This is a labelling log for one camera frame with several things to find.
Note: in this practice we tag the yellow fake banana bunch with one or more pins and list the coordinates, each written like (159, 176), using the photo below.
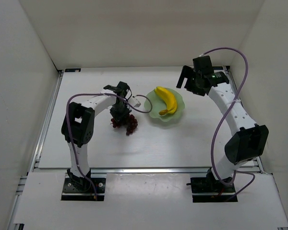
(168, 98)

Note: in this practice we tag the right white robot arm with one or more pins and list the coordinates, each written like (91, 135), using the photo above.
(247, 140)

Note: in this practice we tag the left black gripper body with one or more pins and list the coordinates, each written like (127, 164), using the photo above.
(120, 111)

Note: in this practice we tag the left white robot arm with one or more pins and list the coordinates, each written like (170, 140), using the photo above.
(78, 127)

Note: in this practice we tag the red fake grape bunch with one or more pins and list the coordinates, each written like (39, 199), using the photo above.
(130, 122)

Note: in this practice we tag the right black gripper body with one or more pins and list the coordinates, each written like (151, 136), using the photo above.
(190, 81)

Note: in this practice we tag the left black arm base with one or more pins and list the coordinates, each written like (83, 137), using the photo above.
(73, 191)

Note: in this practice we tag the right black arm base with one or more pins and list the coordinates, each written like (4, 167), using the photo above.
(209, 190)

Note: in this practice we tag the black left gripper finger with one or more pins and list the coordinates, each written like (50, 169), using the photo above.
(125, 113)
(116, 115)

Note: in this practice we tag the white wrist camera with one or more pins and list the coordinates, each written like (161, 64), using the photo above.
(134, 102)

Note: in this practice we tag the green glass fruit bowl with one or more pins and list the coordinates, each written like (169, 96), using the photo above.
(156, 104)

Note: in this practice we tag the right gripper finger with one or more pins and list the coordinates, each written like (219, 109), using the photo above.
(186, 73)
(196, 90)

